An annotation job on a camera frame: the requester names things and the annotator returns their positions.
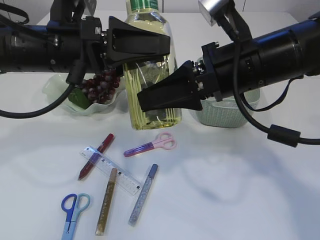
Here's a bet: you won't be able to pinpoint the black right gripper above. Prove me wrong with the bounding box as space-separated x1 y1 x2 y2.
137 41 263 112

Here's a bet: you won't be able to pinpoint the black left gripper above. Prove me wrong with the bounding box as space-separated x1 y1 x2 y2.
46 16 171 74

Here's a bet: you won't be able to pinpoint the yellow tea bottle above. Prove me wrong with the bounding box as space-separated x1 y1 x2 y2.
122 0 183 131

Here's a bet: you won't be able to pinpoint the purple artificial grape bunch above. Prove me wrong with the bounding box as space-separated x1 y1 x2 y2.
68 70 121 110

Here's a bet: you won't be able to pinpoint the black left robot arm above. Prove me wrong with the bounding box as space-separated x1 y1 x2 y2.
0 16 171 75

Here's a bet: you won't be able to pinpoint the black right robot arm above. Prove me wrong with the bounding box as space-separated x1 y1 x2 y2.
137 13 320 112

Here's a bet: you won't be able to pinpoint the green plastic woven basket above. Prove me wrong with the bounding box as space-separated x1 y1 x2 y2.
194 96 248 128

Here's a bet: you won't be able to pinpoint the red glitter glue pen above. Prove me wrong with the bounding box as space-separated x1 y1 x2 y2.
77 133 115 181

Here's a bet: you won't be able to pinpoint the silver blue glitter glue pen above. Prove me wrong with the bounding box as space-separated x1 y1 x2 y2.
128 164 159 227

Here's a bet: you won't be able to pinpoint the clear plastic ruler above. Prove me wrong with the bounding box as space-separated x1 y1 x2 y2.
80 146 142 196

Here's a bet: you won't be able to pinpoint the gold glitter glue pen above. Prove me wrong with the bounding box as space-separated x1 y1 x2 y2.
95 168 118 236

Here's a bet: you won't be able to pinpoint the pink purple scissors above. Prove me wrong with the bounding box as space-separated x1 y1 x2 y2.
123 132 177 157

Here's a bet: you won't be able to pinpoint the green wavy glass bowl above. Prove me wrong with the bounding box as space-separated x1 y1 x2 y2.
42 72 125 116

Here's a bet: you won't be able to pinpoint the blue scissors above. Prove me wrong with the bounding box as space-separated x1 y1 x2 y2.
60 193 91 240

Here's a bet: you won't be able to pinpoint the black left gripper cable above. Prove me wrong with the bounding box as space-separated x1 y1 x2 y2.
0 59 87 120

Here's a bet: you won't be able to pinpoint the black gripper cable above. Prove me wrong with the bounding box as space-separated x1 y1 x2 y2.
233 39 320 148
0 59 87 120

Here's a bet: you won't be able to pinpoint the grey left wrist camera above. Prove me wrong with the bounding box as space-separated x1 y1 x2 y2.
49 0 97 25

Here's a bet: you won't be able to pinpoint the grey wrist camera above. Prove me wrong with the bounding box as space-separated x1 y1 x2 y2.
198 0 252 42
49 0 97 25

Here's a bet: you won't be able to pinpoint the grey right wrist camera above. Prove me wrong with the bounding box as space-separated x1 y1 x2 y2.
198 0 252 42

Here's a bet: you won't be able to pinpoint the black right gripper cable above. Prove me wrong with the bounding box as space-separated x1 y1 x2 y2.
233 39 320 148

